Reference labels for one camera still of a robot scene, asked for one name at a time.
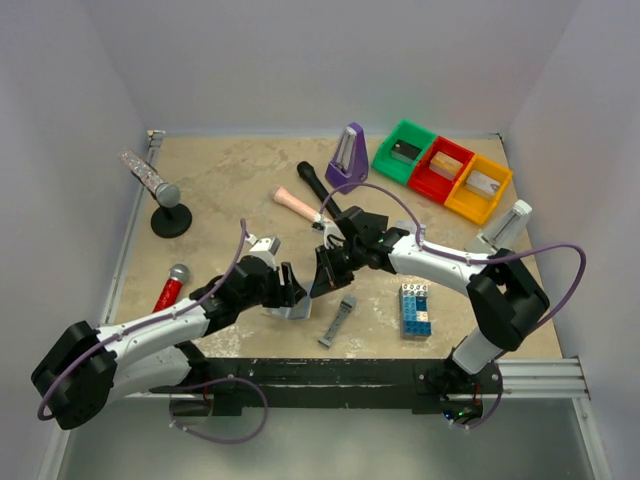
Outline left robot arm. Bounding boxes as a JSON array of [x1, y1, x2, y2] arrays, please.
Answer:
[[31, 255, 307, 430]]

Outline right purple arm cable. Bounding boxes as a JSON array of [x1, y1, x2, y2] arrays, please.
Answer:
[[319, 181, 587, 361]]

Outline grey truss beam piece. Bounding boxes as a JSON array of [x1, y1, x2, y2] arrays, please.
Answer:
[[318, 295, 357, 348]]

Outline blue toy brick block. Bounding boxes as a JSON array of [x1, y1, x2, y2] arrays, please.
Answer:
[[399, 283, 432, 339]]

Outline purple metronome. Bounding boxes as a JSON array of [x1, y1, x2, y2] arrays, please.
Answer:
[[325, 122, 369, 195]]

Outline black round microphone stand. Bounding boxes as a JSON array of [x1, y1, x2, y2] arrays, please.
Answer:
[[150, 203, 193, 239]]

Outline white metronome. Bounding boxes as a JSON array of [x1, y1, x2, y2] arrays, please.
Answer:
[[465, 200, 533, 255]]

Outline red storage bin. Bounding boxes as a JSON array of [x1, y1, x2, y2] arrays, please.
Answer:
[[408, 136, 473, 204]]

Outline red glitter microphone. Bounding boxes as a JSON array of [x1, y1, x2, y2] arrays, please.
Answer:
[[152, 263, 190, 313]]

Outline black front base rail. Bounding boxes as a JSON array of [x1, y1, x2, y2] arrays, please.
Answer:
[[152, 358, 502, 416]]

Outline beige card holder wallet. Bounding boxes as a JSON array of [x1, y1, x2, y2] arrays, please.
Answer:
[[266, 296, 312, 320]]

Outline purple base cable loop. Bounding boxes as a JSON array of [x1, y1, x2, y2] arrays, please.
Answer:
[[168, 375, 270, 444]]

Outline glitter microphone on stand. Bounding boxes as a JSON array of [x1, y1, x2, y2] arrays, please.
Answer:
[[118, 149, 181, 208]]

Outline yellow storage bin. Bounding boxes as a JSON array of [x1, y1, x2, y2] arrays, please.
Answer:
[[444, 154, 513, 225]]

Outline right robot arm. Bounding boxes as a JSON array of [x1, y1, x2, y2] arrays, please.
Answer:
[[310, 206, 549, 375]]

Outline aluminium frame rail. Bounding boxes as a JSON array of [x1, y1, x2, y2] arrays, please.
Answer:
[[93, 130, 167, 326]]

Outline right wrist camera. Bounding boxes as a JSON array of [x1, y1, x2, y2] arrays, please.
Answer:
[[312, 213, 345, 249]]

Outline green storage bin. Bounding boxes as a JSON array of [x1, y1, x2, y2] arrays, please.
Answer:
[[372, 119, 438, 185]]

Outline black microphone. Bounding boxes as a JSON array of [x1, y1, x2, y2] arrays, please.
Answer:
[[296, 161, 341, 217]]

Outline white VIP credit card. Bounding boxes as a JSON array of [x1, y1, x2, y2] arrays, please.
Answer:
[[395, 220, 426, 240]]

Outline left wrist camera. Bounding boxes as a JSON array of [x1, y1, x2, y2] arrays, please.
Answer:
[[248, 236, 281, 260]]

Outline tan card in red bin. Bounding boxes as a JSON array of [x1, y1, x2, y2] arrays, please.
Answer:
[[429, 152, 463, 181]]

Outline black card in green bin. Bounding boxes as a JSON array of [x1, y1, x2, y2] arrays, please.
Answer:
[[390, 140, 422, 165]]

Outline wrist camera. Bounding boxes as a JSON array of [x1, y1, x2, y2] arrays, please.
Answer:
[[248, 236, 281, 260], [312, 213, 345, 249]]

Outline white card in yellow bin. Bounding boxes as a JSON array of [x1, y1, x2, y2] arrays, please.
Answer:
[[465, 170, 501, 199]]

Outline pink microphone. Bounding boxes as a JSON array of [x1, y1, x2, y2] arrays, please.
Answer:
[[270, 186, 325, 223]]

